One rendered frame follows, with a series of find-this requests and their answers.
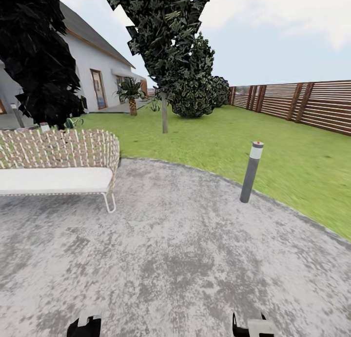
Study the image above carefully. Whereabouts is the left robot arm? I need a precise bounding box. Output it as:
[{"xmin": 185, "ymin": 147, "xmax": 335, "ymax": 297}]
[{"xmin": 67, "ymin": 305, "xmax": 107, "ymax": 337}]

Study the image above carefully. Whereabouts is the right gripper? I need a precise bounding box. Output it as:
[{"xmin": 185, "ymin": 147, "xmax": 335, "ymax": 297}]
[{"xmin": 233, "ymin": 314, "xmax": 273, "ymax": 337}]

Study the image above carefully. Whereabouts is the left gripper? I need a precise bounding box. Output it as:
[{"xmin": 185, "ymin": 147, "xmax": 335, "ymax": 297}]
[{"xmin": 67, "ymin": 317, "xmax": 101, "ymax": 337}]

